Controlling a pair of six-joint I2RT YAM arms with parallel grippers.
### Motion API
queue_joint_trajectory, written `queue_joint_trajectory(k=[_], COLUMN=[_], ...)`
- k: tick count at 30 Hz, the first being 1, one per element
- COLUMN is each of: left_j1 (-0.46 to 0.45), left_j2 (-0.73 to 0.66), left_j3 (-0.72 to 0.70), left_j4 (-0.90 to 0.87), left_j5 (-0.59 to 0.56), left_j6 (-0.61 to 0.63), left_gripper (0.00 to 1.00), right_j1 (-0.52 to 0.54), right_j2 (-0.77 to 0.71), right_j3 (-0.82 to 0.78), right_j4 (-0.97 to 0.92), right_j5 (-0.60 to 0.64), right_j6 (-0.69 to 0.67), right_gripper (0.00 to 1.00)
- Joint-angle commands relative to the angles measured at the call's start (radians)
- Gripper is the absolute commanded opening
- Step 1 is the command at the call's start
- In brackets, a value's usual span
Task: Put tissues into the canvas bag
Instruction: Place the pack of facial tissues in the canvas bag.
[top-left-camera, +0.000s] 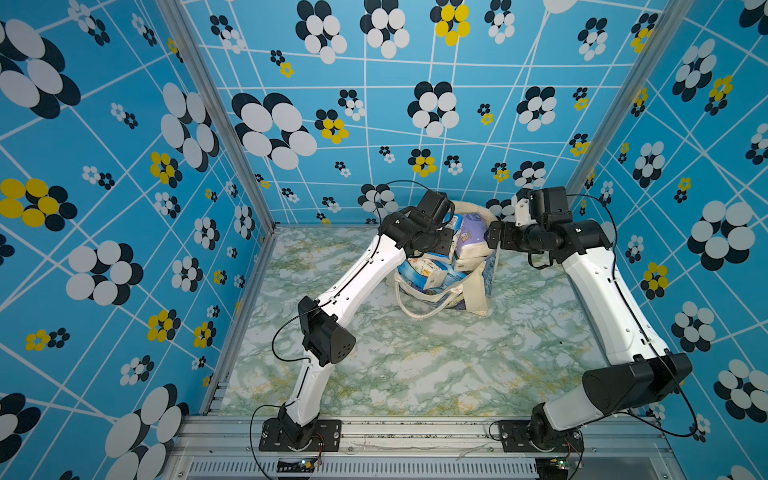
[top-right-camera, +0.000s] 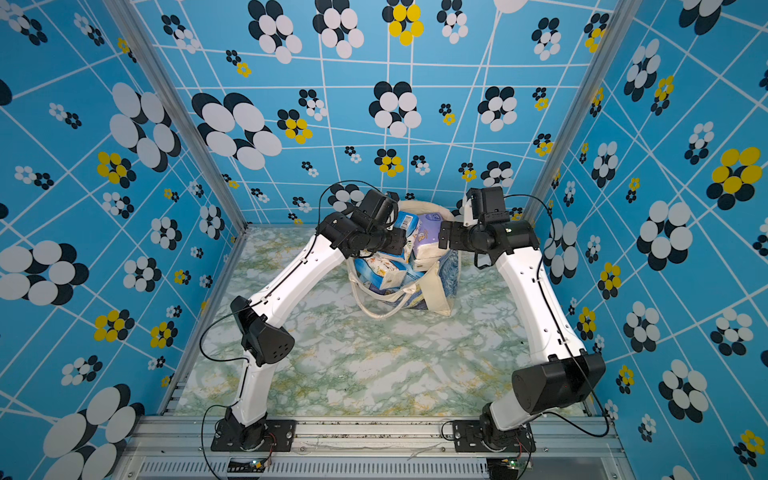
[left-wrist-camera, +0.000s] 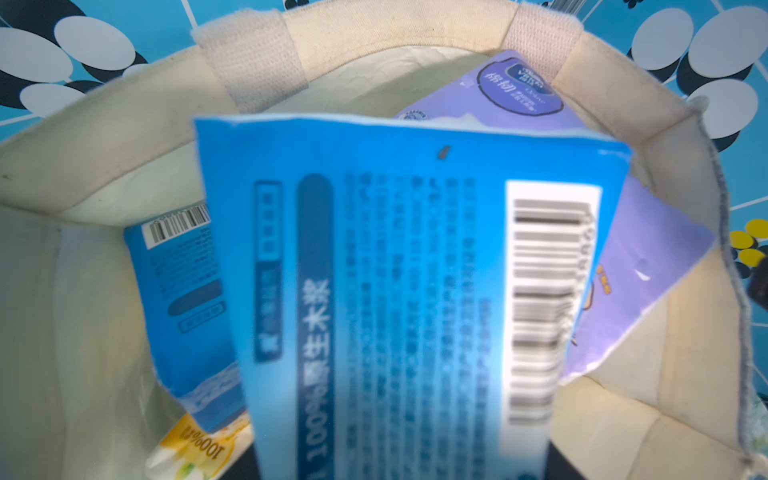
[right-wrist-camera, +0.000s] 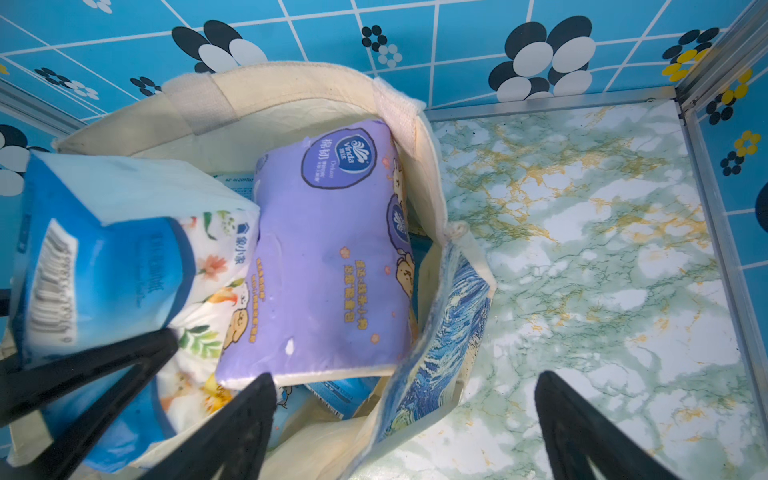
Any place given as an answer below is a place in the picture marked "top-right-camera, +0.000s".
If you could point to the aluminium front rail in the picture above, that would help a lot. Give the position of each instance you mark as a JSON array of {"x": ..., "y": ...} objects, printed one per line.
[{"x": 376, "y": 448}]

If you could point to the orange white tissue pack back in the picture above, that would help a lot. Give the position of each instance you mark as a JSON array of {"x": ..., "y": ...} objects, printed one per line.
[{"x": 382, "y": 275}]

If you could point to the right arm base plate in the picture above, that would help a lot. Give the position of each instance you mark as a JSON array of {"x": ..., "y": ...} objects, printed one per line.
[{"x": 481, "y": 436}]

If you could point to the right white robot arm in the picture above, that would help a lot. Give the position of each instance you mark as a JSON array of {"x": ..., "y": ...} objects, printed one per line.
[{"x": 562, "y": 372}]

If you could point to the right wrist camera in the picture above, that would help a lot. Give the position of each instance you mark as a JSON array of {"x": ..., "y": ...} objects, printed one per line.
[{"x": 469, "y": 208}]

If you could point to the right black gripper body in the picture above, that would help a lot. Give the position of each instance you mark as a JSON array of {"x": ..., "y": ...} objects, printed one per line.
[{"x": 460, "y": 236}]

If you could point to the cream canvas tote bag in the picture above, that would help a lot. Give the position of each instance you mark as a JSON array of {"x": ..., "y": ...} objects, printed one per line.
[{"x": 434, "y": 292}]

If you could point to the blue tissue pack back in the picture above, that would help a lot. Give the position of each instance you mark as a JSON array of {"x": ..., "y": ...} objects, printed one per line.
[{"x": 407, "y": 222}]

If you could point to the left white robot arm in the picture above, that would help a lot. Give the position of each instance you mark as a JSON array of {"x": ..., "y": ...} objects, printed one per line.
[{"x": 367, "y": 227}]

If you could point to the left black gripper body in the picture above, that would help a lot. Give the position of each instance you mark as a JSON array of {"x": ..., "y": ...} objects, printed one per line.
[{"x": 394, "y": 241}]

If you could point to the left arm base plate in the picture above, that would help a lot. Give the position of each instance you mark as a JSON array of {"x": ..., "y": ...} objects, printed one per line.
[{"x": 263, "y": 436}]

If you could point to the purple tissue pack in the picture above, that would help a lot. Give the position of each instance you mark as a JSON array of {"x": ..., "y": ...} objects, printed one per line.
[{"x": 426, "y": 242}]

